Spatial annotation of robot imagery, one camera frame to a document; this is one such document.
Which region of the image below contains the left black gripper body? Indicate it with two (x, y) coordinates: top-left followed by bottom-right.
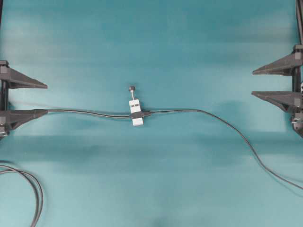
(0, 60), (10, 139)

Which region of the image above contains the black male USB cable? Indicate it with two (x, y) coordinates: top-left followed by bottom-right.
(141, 108), (303, 190)

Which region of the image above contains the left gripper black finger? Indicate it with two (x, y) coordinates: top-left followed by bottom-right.
(0, 66), (47, 89)
(0, 109), (48, 130)

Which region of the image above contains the black right frame post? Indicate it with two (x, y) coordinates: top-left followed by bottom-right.
(295, 0), (303, 45)

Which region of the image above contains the black female connector cable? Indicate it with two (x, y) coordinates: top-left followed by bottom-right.
(46, 108), (133, 119)

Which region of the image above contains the black frame post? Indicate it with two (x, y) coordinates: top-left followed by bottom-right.
(295, 0), (303, 45)
(0, 0), (3, 60)

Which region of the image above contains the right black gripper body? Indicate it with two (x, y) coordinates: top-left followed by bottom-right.
(288, 44), (303, 137)

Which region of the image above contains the white clamp female USB connector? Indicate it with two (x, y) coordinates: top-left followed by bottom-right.
(129, 86), (143, 126)

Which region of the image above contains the grey looped cable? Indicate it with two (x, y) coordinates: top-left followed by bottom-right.
(0, 160), (44, 227)

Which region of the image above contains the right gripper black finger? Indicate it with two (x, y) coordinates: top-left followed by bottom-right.
(253, 52), (303, 76)
(251, 91), (303, 112)

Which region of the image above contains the black left frame post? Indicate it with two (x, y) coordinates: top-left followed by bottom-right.
(0, 0), (3, 60)

